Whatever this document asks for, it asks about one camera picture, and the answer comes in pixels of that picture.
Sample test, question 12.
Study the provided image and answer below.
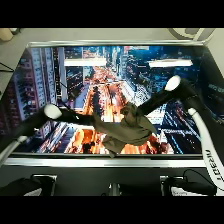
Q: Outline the brown shirt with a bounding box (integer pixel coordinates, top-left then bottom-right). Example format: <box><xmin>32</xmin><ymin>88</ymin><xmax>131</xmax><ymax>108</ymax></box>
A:
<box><xmin>91</xmin><ymin>102</ymin><xmax>158</xmax><ymax>159</ymax></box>

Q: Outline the silver frame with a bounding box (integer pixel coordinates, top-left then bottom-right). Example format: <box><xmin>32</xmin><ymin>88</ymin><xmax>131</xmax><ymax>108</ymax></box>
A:
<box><xmin>2</xmin><ymin>39</ymin><xmax>215</xmax><ymax>197</ymax></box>

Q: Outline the black cable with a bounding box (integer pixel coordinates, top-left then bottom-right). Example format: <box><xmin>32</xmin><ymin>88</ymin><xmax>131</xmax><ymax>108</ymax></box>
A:
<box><xmin>181</xmin><ymin>168</ymin><xmax>215</xmax><ymax>188</ymax></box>

